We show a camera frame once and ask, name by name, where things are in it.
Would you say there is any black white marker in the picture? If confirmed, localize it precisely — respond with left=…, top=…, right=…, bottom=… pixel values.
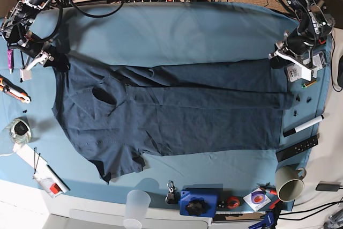
left=283, top=115, right=324, bottom=137

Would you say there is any dark blue T-shirt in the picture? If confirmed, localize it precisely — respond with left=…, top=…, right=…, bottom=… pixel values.
left=53, top=57, right=294, bottom=182

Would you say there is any purple tube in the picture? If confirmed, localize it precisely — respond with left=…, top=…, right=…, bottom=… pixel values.
left=7, top=49, right=14, bottom=74

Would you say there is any metal carabiner keyring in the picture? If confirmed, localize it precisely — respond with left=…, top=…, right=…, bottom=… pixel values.
left=165, top=180, right=178, bottom=205

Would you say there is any white labelled box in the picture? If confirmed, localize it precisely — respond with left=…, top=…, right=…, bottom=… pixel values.
left=286, top=51, right=327, bottom=83

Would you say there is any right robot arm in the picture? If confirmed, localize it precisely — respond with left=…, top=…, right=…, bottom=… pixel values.
left=1, top=0, right=70, bottom=80

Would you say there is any small battery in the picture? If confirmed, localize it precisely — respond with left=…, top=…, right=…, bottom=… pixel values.
left=302, top=79, right=317, bottom=89

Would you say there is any red tape roll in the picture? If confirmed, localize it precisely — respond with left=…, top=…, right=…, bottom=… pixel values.
left=227, top=196, right=241, bottom=209

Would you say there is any blue plastic box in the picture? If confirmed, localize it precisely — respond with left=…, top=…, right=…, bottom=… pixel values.
left=179, top=188, right=219, bottom=218

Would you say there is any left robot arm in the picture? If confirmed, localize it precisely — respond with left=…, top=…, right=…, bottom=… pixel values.
left=269, top=0, right=335, bottom=81

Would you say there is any grey green mug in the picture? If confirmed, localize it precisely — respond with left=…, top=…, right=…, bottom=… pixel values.
left=275, top=166, right=307, bottom=202

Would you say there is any black remote control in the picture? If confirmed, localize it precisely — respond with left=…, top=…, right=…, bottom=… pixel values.
left=275, top=135, right=318, bottom=162

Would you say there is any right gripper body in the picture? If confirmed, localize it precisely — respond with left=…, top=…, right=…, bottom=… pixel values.
left=16, top=42, right=58, bottom=81

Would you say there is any translucent plastic cup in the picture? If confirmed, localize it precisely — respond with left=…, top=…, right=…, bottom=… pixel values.
left=123, top=190, right=151, bottom=229

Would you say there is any clear tape roll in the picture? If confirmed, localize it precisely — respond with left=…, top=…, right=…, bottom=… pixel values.
left=4, top=118, right=32, bottom=145

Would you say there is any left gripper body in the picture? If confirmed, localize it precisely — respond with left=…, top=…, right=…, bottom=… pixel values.
left=269, top=29, right=322, bottom=79

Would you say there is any teal table cloth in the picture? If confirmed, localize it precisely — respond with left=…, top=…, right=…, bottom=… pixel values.
left=0, top=1, right=332, bottom=212

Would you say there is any white paper box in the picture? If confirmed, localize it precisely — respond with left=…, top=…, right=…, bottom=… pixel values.
left=17, top=145, right=70, bottom=198

